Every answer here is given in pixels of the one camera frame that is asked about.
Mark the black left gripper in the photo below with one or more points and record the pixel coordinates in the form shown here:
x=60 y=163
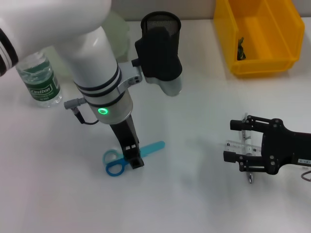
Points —
x=126 y=133

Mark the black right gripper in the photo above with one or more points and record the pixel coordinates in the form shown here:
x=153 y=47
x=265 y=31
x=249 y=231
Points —
x=286 y=148

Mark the clear plastic ruler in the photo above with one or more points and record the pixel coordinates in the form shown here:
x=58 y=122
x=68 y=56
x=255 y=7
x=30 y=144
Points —
x=233 y=146

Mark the blue teal scissors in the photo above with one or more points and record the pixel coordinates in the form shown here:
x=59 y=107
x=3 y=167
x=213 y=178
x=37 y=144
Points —
x=153 y=146

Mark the green plastic wrapper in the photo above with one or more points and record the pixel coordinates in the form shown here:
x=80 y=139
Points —
x=241 y=49

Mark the clear water bottle green label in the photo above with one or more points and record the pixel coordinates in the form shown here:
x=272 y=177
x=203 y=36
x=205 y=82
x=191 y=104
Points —
x=41 y=82

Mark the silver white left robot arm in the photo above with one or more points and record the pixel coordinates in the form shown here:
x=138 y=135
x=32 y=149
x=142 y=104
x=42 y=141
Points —
x=92 y=60

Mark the silver pen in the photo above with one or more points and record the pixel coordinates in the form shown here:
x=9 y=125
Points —
x=247 y=138

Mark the pale green glass fruit plate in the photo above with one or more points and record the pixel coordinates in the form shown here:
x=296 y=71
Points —
x=119 y=31

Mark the black mesh pen cup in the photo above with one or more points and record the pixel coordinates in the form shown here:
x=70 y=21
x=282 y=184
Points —
x=175 y=24

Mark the yellow plastic bin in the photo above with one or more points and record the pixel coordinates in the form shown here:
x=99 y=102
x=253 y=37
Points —
x=262 y=36

